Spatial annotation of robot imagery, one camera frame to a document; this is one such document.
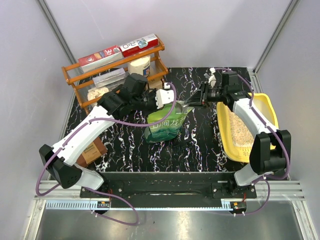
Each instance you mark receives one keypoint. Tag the yellow litter box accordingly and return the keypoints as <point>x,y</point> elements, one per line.
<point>236,138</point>

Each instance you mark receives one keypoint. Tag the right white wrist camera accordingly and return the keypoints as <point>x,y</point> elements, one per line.
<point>211,79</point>

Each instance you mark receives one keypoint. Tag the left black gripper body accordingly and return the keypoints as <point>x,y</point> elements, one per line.
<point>146,103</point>

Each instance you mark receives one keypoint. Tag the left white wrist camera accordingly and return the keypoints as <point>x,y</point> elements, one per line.
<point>164,96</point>

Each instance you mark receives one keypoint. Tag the brown scouring pad pack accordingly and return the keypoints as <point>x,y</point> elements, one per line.
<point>94,151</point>

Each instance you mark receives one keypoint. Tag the grey metal scoop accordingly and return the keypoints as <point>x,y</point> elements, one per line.
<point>182,108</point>

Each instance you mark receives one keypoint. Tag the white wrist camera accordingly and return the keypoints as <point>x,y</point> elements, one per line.
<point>211,79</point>
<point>164,96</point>

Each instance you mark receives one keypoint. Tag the red white foil box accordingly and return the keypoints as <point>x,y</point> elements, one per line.
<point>139,45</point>

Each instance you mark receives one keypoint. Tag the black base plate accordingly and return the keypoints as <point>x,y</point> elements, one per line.
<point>164,190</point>

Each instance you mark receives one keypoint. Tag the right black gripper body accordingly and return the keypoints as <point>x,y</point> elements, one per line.
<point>215,95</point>

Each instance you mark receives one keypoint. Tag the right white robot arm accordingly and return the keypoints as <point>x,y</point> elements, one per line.
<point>270,154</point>

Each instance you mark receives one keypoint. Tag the green litter bag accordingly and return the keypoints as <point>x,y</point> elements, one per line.
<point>167,129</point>

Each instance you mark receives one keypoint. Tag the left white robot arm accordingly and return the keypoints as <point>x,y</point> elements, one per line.
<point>60,159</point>

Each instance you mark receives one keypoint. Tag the red grey wrap box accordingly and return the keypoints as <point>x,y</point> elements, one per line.
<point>100,58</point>

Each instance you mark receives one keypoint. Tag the clear plastic bag pack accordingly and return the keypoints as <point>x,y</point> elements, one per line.
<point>109,77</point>

